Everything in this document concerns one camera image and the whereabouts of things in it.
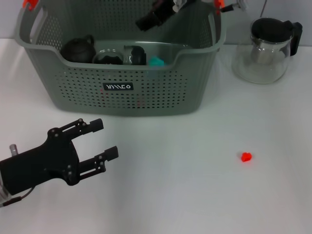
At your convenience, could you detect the grey perforated storage bin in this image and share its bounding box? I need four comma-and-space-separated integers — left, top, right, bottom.
14, 0, 227, 117

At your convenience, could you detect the silver angled gripper plug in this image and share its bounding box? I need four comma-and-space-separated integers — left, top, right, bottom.
172, 0, 188, 12

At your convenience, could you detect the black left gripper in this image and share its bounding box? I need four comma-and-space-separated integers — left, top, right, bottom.
0, 118, 119, 195

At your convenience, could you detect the dark left arm cable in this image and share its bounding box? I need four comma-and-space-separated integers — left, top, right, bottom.
0, 187, 35, 208

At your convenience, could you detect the dark clay teapot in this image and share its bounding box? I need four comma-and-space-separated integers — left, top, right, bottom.
60, 34, 96, 63

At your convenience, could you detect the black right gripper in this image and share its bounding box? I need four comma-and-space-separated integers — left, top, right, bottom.
135, 0, 195, 32

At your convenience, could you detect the teal square plate brick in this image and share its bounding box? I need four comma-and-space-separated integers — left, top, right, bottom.
147, 55, 168, 78

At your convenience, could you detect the glass pitcher black lid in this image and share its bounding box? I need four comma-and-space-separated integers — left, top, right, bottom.
231, 17, 303, 85

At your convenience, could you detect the orange bin clip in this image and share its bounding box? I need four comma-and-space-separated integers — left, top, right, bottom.
213, 0, 225, 13
22, 0, 39, 12

